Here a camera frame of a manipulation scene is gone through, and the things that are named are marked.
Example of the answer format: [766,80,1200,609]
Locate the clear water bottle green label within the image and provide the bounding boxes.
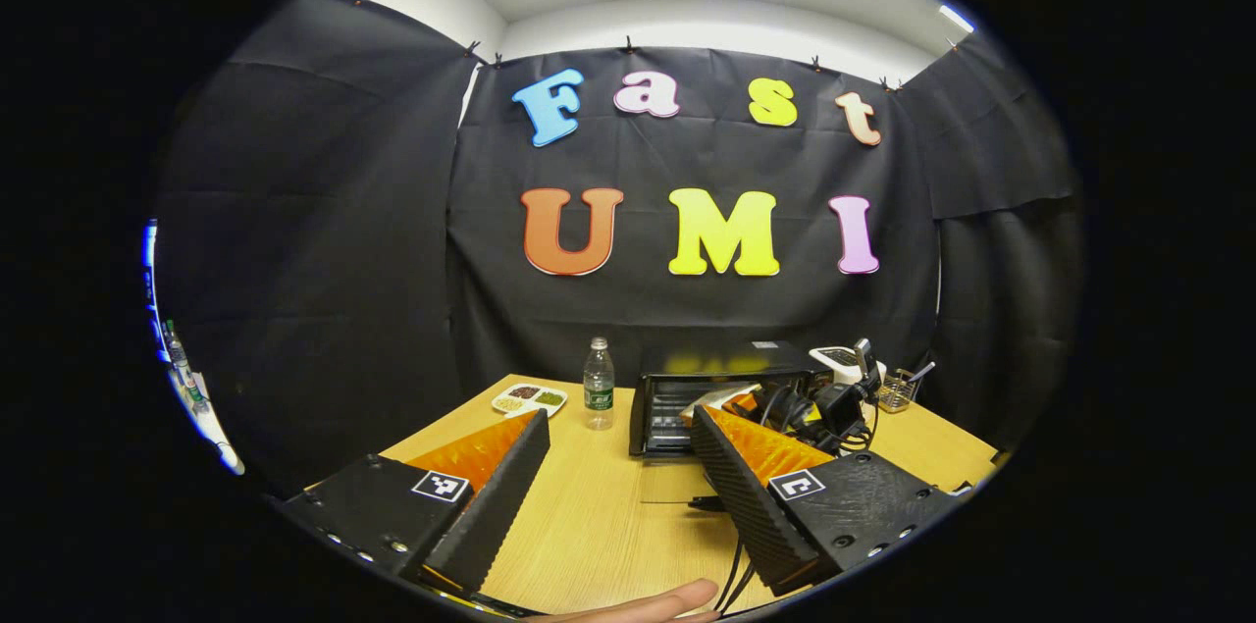
[583,337,616,431]

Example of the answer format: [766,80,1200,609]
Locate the black electric oven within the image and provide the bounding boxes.
[628,340,817,511]

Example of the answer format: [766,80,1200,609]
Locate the black backdrop cloth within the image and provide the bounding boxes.
[152,0,1085,496]

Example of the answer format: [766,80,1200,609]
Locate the clear glass utensil holder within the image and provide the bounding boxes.
[876,370,918,413]

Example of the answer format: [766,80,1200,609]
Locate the white toaster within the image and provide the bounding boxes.
[809,345,887,387]

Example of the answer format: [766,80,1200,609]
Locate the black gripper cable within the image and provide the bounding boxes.
[714,535,759,616]

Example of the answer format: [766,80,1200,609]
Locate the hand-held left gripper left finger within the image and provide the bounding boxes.
[275,407,552,597]

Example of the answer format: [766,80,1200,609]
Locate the white divided snack plate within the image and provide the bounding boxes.
[491,382,569,419]

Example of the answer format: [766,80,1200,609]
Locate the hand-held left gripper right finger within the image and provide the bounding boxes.
[690,404,961,597]

